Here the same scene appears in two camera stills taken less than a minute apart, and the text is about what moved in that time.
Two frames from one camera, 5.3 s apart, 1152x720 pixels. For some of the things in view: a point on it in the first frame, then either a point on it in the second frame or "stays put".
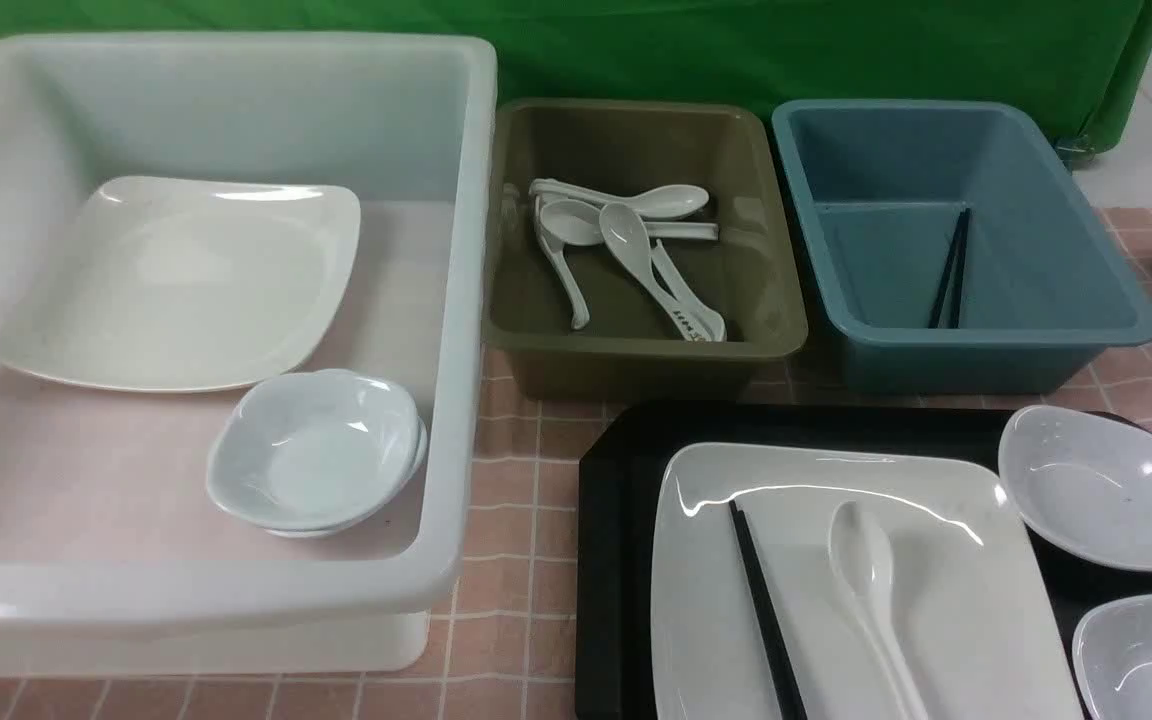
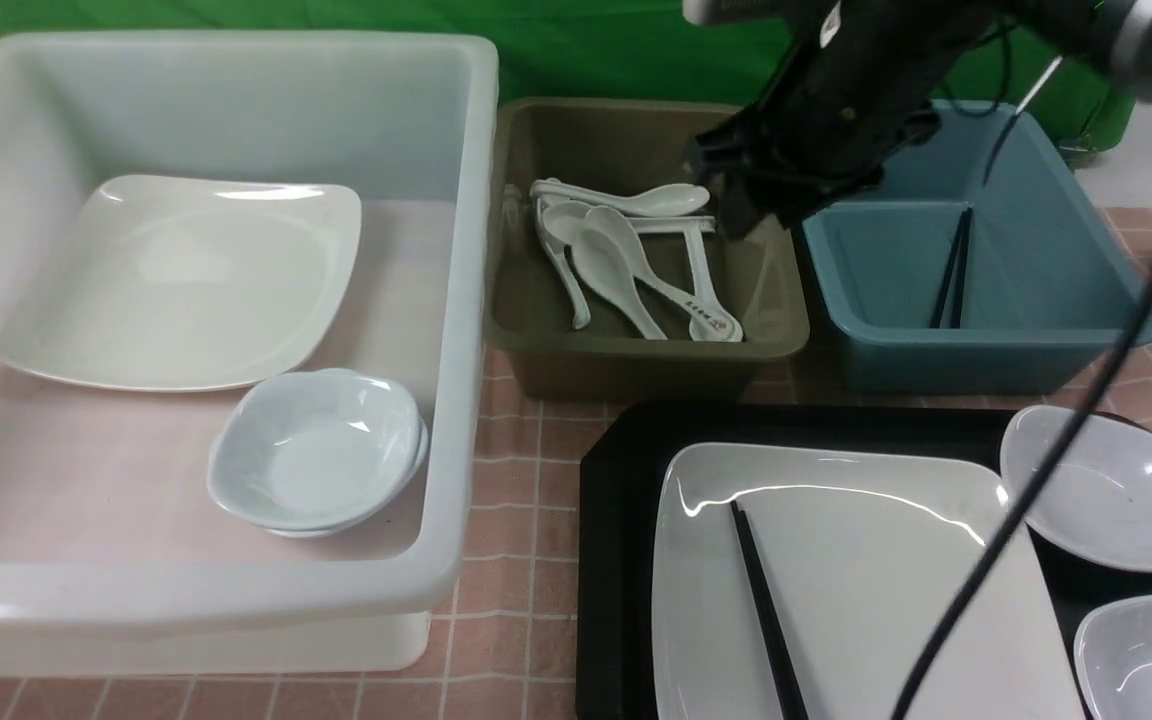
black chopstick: x=789 y=700 stays put
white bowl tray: x=1099 y=492 stays put
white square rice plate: x=965 y=609 stays put
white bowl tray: x=1151 y=657 stays put
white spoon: x=627 y=236 to x=608 y=253
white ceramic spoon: x=861 y=555 to x=703 y=326
